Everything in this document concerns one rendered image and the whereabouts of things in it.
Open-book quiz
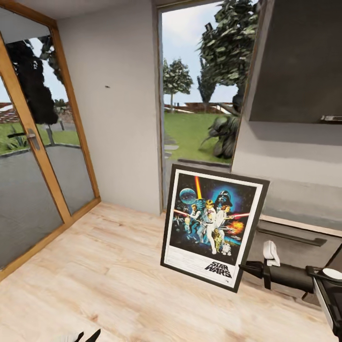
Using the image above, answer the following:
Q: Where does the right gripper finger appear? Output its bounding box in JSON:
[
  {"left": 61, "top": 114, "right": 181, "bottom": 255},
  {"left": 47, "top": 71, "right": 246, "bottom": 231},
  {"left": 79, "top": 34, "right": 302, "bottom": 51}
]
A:
[
  {"left": 238, "top": 264, "right": 264, "bottom": 279},
  {"left": 246, "top": 260, "right": 264, "bottom": 268}
]

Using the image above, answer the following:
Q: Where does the poster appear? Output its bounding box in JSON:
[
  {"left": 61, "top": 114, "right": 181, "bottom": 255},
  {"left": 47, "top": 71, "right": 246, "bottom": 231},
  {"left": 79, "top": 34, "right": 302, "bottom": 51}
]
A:
[{"left": 160, "top": 164, "right": 270, "bottom": 293}]

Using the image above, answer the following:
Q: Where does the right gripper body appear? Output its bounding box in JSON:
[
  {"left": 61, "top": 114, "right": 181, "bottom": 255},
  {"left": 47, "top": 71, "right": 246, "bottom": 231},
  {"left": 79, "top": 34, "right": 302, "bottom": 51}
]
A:
[{"left": 263, "top": 257, "right": 295, "bottom": 290}]

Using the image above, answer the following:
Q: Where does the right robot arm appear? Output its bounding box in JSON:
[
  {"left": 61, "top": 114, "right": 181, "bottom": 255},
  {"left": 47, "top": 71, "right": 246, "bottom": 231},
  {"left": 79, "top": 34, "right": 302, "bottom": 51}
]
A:
[{"left": 238, "top": 240, "right": 342, "bottom": 342}]

